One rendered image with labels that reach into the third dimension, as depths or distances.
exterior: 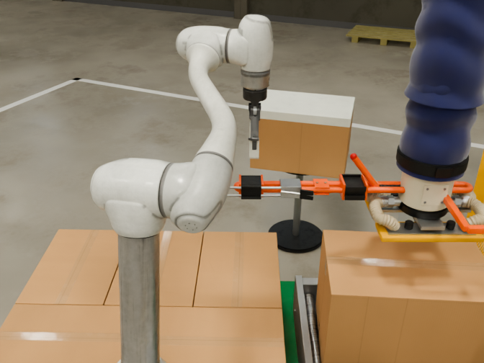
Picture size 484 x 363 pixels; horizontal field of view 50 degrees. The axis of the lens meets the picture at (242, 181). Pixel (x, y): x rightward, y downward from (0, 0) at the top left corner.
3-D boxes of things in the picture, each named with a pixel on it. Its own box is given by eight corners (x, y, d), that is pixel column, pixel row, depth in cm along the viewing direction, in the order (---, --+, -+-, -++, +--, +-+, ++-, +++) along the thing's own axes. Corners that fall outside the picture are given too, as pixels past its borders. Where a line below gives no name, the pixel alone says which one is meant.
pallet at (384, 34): (429, 37, 928) (431, 31, 922) (422, 50, 852) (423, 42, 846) (356, 30, 976) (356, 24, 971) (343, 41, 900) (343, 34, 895)
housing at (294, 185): (299, 189, 181) (299, 177, 179) (301, 199, 175) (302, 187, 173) (279, 189, 181) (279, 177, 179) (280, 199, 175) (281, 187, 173)
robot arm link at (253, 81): (269, 63, 160) (269, 82, 163) (240, 63, 160) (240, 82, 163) (271, 73, 152) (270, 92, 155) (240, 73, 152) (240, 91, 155)
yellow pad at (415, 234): (472, 226, 179) (475, 214, 177) (484, 243, 171) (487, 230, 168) (374, 225, 179) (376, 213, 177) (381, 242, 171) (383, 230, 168)
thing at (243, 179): (262, 186, 182) (263, 174, 180) (263, 197, 176) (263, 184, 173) (238, 186, 182) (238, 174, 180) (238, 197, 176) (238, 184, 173)
